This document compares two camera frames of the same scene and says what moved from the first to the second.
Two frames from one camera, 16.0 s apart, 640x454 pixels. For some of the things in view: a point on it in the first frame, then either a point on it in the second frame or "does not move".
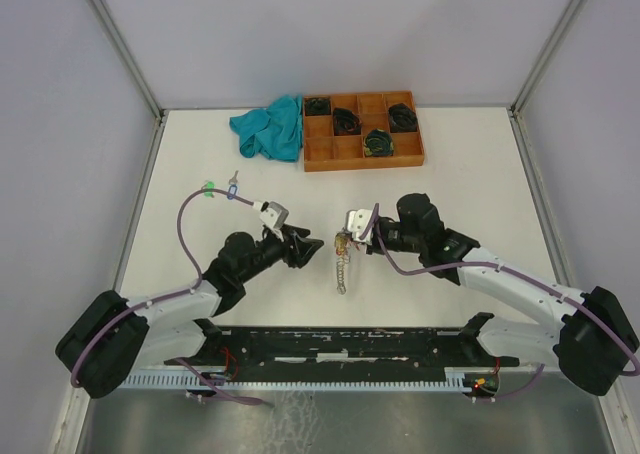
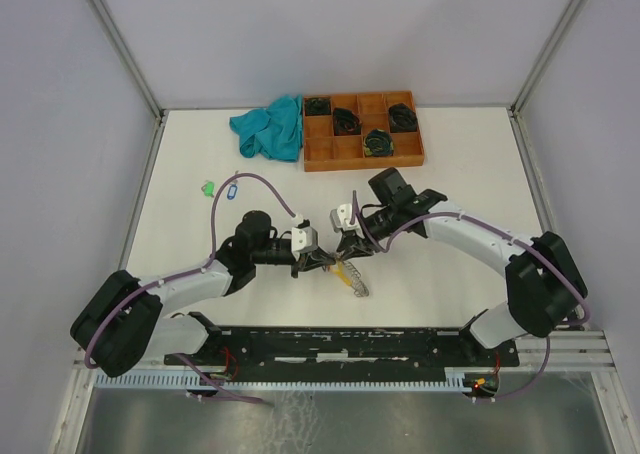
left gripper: (303, 249) → (310, 261)
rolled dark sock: (317, 106) does not move
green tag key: (208, 185) does not move
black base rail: (307, 349) does not move
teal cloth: (275, 131) does not move
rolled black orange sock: (346, 122) does not move
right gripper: (373, 248) → (356, 246)
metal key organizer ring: (342, 242) → (356, 279)
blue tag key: (233, 186) does not move
